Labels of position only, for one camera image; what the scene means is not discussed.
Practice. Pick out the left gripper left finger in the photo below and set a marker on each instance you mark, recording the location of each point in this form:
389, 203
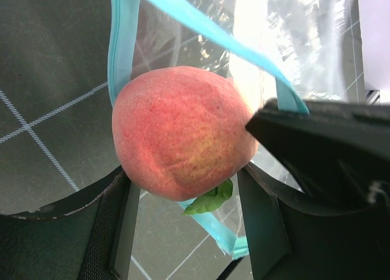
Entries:
86, 235

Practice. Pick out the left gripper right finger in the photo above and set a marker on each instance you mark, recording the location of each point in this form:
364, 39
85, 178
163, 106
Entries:
292, 236

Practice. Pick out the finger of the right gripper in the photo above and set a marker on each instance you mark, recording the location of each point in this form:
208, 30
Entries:
338, 153

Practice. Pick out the pink peach with leaf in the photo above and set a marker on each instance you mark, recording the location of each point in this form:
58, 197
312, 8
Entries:
180, 132

